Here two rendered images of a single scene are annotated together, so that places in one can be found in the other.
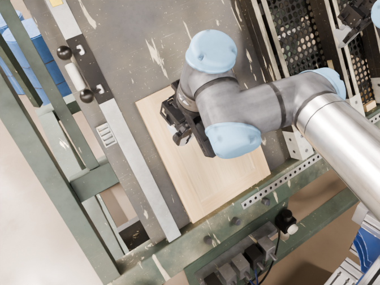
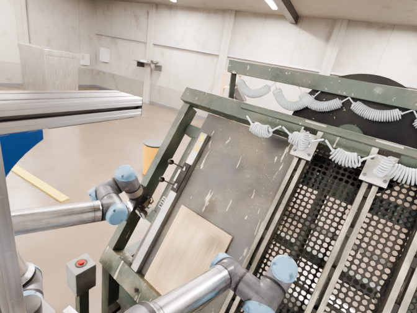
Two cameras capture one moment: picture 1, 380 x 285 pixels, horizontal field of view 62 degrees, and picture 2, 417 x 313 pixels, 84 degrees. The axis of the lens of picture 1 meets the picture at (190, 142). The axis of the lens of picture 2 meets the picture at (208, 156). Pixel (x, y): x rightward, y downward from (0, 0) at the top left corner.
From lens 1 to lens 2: 1.01 m
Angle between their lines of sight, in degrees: 53
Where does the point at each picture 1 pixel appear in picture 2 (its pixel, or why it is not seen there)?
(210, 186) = (165, 275)
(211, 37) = (126, 168)
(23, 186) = not seen: hidden behind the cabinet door
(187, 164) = (169, 252)
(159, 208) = (143, 249)
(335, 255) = not seen: outside the picture
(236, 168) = not seen: hidden behind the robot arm
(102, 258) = (116, 235)
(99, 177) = (151, 215)
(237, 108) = (101, 186)
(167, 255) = (124, 269)
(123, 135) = (164, 208)
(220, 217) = (149, 292)
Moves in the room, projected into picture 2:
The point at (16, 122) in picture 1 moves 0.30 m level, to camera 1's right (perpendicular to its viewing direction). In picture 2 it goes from (151, 169) to (165, 192)
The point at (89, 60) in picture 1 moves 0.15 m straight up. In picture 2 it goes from (182, 174) to (186, 151)
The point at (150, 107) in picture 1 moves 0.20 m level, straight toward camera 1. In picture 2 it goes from (183, 212) to (152, 220)
